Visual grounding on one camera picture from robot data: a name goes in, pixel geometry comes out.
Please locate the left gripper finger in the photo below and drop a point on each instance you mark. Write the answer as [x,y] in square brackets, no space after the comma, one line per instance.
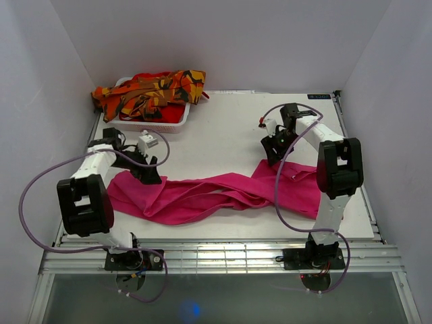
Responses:
[148,176]
[151,162]

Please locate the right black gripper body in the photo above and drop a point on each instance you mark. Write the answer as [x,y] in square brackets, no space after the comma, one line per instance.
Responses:
[283,142]

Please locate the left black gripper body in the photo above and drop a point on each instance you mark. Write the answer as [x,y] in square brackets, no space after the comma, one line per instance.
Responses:
[124,163]

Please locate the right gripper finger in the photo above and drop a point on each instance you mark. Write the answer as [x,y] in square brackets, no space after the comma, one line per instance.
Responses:
[276,157]
[268,147]

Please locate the pink trousers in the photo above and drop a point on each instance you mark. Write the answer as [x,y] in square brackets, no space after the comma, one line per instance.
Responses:
[187,201]

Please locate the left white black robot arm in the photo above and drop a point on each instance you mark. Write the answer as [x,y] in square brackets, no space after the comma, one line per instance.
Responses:
[85,205]

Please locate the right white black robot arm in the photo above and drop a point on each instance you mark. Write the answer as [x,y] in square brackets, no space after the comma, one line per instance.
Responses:
[339,174]

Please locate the orange camouflage trousers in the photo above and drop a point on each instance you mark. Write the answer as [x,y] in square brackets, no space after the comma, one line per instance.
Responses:
[112,100]

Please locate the white plastic basket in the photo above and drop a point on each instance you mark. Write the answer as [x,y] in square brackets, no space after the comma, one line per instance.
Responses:
[126,124]

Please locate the red garment in basket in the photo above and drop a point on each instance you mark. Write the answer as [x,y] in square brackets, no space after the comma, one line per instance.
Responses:
[154,111]

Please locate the blue label sticker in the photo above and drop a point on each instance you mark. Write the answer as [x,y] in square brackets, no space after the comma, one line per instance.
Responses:
[319,96]

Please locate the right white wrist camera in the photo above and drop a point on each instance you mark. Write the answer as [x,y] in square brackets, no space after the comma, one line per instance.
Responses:
[270,125]

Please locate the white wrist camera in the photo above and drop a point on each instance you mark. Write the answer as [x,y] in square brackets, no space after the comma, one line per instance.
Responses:
[270,125]
[145,142]

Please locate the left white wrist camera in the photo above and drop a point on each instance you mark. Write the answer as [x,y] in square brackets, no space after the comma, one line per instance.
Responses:
[145,142]

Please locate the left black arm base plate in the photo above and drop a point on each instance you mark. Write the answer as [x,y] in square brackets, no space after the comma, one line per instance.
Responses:
[134,261]

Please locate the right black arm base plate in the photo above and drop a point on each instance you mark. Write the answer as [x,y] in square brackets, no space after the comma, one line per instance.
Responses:
[300,259]

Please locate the aluminium front rail frame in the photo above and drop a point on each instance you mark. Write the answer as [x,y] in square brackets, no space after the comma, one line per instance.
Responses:
[215,282]

